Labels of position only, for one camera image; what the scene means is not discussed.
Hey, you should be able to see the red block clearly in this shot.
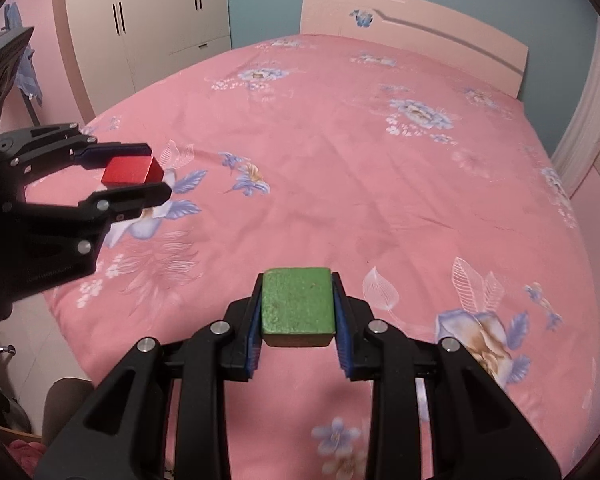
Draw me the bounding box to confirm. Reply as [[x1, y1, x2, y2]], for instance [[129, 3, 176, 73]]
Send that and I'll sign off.
[[100, 155, 164, 188]]

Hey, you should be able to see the green sponge block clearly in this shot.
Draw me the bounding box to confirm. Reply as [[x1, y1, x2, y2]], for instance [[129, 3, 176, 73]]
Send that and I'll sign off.
[[261, 268, 336, 348]]

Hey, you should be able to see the person's leg in grey trousers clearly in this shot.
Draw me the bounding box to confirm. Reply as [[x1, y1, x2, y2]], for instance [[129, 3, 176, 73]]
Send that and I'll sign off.
[[41, 377, 94, 445]]

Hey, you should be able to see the pink quilted garment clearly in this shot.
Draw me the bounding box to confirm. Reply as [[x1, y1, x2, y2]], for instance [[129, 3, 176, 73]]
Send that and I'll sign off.
[[7, 440, 47, 478]]

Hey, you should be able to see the blue hanging cloth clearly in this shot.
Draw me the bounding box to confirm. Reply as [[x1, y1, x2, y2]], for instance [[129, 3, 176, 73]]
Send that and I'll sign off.
[[3, 2, 43, 105]]

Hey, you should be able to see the cream white wardrobe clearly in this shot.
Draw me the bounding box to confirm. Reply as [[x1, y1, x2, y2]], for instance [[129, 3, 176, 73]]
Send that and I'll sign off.
[[53, 0, 232, 122]]

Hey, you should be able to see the pink floral bed quilt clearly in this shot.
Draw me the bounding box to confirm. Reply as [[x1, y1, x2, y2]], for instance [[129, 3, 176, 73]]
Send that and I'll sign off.
[[46, 36, 598, 470]]

